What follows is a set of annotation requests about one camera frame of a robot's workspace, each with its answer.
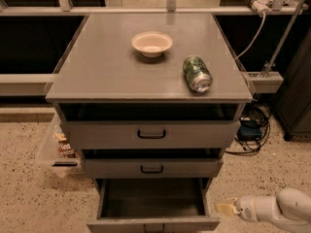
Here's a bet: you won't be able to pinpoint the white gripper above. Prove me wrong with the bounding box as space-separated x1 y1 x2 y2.
215 195 259 222

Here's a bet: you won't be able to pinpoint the grey bottom drawer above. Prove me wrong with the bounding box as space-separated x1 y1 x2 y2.
87 178 220 233

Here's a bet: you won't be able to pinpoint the grey drawer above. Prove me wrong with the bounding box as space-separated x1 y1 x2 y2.
87 178 220 233
61 120 240 150
82 158 223 179

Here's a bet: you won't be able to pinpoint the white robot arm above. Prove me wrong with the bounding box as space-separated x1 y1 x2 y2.
215 187 311 233

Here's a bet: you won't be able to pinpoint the grey drawer cabinet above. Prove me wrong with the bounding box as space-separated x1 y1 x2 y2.
45 13 254 196

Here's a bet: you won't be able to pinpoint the grey middle drawer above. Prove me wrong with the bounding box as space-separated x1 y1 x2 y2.
82 158 223 179

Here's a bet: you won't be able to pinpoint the grey top drawer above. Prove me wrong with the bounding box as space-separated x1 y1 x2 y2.
61 120 240 150

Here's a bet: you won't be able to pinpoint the blue box on floor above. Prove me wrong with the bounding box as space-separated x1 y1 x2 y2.
237 119 262 141

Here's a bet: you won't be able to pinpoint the dark cabinet at right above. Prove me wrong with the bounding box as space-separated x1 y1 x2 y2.
274 29 311 141

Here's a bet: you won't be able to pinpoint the green soda can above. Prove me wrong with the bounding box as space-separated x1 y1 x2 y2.
183 55 213 93

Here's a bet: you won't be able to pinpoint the snack bag in bin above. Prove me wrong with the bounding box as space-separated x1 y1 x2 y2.
54 133 77 158

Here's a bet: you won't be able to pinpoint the white paper bowl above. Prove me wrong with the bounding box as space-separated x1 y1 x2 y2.
131 31 173 58

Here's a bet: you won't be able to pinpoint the clear plastic snack bin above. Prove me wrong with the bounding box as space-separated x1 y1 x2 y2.
36 115 83 178

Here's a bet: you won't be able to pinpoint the white power strip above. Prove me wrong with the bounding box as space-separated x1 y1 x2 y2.
245 0 271 15

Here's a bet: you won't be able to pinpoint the metal diagonal pole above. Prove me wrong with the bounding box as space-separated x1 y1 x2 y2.
259 0 305 78

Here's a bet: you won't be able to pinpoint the black floor cables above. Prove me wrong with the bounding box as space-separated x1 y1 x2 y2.
225 102 271 156

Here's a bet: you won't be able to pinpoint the white power cable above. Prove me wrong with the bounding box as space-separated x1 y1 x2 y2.
233 11 267 61

